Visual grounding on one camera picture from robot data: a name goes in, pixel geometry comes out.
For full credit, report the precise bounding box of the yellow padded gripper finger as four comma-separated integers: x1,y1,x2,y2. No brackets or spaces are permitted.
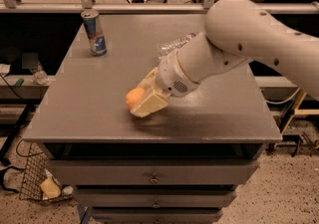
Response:
138,68,158,90
130,89,168,117

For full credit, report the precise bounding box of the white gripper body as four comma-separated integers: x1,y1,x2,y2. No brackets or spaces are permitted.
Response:
156,50,199,98

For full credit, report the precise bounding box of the orange fruit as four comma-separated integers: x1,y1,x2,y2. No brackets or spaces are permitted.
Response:
126,88,146,110

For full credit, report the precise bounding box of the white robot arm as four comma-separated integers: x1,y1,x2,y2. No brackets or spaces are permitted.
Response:
127,0,319,117

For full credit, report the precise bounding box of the blue silver redbull can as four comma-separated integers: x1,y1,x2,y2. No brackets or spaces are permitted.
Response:
81,9,107,56

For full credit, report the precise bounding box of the clear plastic water bottle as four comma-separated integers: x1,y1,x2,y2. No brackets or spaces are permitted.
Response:
157,33,195,60

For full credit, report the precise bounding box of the grey drawer cabinet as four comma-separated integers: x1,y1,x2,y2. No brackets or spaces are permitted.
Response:
25,14,280,224

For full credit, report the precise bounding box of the small clear bottle on shelf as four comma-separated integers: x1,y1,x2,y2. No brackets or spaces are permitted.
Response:
31,63,50,85

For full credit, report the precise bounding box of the yellow sponge in basket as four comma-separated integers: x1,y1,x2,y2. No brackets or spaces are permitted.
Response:
40,176,61,199

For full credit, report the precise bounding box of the black wire basket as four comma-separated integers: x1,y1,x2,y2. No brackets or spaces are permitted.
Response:
18,142,73,202

